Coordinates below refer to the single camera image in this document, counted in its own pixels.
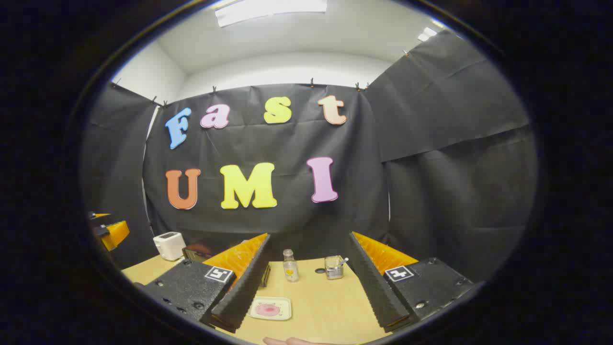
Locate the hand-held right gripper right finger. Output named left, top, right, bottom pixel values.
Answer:
left=347, top=231, right=476, bottom=334

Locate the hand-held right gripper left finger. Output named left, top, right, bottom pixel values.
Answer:
left=141, top=233, right=272, bottom=334

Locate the white square plate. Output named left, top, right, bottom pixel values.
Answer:
left=248, top=296, right=293, bottom=321

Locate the metal mesh utensil holder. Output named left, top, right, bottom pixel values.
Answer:
left=325, top=255, right=344, bottom=280

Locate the clear bottle with yellow label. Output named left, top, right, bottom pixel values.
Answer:
left=283, top=249, right=299, bottom=282

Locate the white toaster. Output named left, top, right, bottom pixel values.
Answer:
left=153, top=232, right=186, bottom=261

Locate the black backdrop cloth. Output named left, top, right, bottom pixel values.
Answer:
left=79, top=29, right=539, bottom=283

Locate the long ceiling light panel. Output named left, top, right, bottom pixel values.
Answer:
left=214, top=0, right=329, bottom=28

